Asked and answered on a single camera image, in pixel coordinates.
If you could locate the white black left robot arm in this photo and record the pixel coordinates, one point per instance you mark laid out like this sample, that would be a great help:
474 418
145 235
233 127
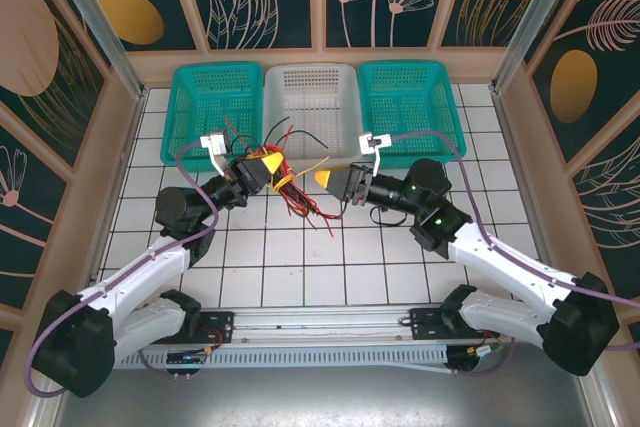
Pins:
135 272

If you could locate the white plastic basket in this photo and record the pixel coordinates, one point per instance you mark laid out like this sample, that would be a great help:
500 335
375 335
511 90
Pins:
312 92

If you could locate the teal plastic basket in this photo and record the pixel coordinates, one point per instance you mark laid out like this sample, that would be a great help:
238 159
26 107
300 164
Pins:
410 102
200 97

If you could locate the small black circuit board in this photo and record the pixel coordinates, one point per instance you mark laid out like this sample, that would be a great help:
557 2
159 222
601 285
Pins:
186 359

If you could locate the grey metal sheet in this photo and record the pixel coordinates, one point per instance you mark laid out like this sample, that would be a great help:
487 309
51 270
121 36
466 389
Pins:
320 402

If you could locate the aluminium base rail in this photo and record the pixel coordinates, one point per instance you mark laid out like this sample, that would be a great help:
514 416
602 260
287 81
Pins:
320 322

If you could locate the aluminium frame post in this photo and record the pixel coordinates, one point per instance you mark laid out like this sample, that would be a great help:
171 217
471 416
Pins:
111 52
537 22

